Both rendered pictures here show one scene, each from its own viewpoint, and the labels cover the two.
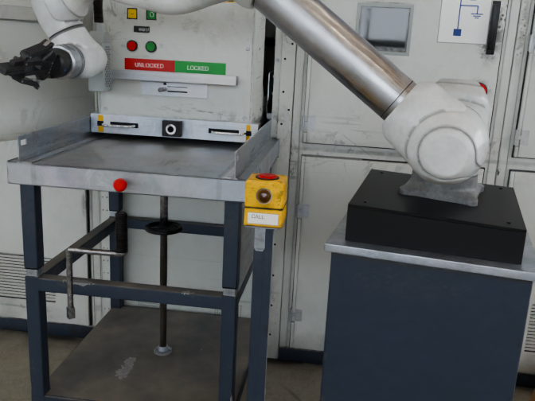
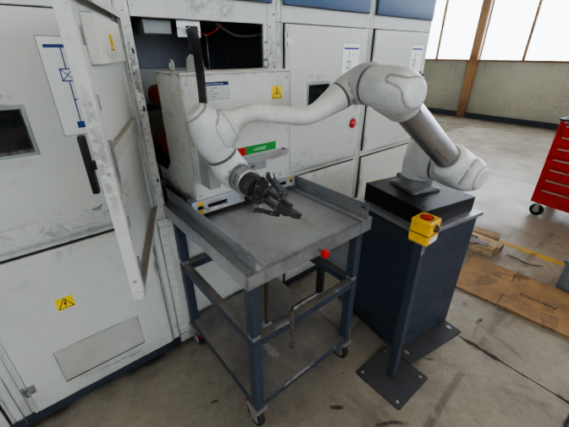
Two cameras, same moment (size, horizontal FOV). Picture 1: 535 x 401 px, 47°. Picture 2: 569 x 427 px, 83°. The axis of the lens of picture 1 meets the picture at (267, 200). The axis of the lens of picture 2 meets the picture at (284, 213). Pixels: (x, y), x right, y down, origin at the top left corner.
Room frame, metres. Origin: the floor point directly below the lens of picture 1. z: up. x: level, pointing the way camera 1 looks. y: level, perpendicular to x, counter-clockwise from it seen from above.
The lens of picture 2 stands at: (0.90, 1.15, 1.46)
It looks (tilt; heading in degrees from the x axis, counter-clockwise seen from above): 27 degrees down; 314
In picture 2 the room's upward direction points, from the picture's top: straight up
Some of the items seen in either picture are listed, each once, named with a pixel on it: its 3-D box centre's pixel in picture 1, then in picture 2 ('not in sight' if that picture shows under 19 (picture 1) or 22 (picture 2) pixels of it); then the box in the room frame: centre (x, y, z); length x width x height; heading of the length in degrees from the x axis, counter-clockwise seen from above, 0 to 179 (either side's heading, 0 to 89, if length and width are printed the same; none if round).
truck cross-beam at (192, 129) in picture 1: (175, 127); (246, 191); (1.93, 0.30, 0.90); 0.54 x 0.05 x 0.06; 83
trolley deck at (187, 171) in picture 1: (164, 157); (263, 216); (1.81, 0.32, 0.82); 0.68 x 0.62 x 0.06; 173
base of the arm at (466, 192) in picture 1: (444, 179); (412, 180); (1.49, -0.44, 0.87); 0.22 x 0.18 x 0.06; 157
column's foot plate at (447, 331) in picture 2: not in sight; (394, 312); (1.43, -0.41, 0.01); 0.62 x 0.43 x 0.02; 164
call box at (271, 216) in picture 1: (266, 200); (424, 229); (1.24, 0.00, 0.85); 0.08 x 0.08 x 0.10; 83
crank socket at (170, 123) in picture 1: (171, 128); not in sight; (1.90, 0.31, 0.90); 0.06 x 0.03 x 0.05; 83
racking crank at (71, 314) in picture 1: (95, 266); (306, 307); (1.47, 0.43, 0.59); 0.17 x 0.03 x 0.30; 84
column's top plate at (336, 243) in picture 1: (432, 232); (415, 206); (1.43, -0.41, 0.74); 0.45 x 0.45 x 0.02; 74
